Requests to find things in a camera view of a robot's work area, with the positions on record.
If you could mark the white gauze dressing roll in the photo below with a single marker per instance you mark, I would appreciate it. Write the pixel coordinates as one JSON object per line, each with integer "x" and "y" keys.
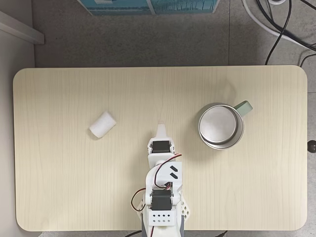
{"x": 102, "y": 124}

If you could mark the black table lever knob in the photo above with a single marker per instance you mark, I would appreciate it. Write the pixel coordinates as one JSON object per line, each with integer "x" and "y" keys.
{"x": 312, "y": 146}

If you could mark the white round plug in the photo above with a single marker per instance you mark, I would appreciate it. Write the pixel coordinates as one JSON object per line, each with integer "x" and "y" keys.
{"x": 276, "y": 1}

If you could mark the white shelf board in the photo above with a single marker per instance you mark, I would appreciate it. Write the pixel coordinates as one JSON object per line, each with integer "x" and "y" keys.
{"x": 22, "y": 29}

